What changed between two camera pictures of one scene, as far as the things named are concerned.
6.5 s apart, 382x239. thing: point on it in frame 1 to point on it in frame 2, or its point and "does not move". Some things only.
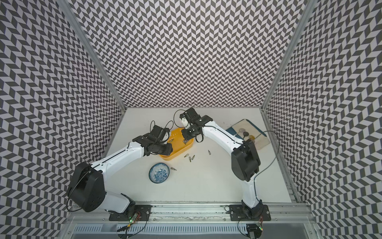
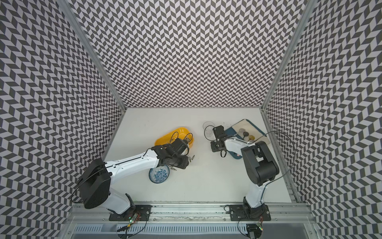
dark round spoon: x=245 y=134 does not move
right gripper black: x=186 y=135 to x=214 y=149
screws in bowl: x=160 y=175 does not move
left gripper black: x=168 y=151 to x=184 y=164
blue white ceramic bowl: x=159 y=173 does not move
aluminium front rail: x=285 y=213 does not move
